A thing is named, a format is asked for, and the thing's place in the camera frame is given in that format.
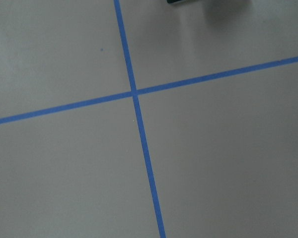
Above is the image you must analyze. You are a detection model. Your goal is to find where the black wire cup rack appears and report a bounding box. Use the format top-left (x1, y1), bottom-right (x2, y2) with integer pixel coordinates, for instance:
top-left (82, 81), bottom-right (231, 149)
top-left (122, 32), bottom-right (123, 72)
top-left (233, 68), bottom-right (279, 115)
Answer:
top-left (167, 0), bottom-right (184, 4)

